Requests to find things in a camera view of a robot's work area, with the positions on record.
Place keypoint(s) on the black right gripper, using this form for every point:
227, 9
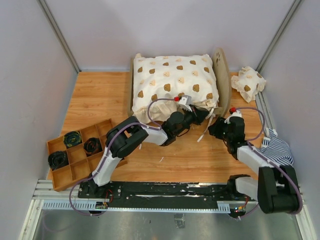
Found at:
214, 129

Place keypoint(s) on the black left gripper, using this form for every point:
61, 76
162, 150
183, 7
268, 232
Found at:
198, 115

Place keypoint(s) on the wooden pet bed frame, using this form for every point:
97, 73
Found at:
223, 83

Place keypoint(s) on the small bear print pillow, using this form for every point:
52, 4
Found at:
248, 83

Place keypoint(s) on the large bear print cushion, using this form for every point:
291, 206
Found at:
158, 80

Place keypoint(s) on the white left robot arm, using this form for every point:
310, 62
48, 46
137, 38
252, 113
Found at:
123, 139

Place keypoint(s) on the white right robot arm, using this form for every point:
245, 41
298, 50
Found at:
277, 189

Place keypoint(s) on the blue striped cloth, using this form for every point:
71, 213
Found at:
276, 149

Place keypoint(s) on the wooden divided tray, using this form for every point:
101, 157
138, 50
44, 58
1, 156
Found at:
76, 154

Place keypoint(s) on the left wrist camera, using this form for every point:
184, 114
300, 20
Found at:
184, 102

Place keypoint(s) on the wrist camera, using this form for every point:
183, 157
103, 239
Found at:
233, 113
184, 102

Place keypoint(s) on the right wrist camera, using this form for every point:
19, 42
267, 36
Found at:
233, 113

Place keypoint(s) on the aluminium side rail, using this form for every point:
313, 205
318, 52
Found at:
263, 105

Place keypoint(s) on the white slotted cable duct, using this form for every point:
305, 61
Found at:
90, 205

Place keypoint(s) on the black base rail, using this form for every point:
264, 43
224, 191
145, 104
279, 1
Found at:
161, 194

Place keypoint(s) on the right aluminium frame post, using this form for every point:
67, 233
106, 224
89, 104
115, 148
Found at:
293, 9

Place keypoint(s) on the aluminium frame post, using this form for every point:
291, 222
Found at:
58, 33
293, 9

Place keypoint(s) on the left aluminium frame post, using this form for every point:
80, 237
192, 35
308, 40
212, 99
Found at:
58, 33

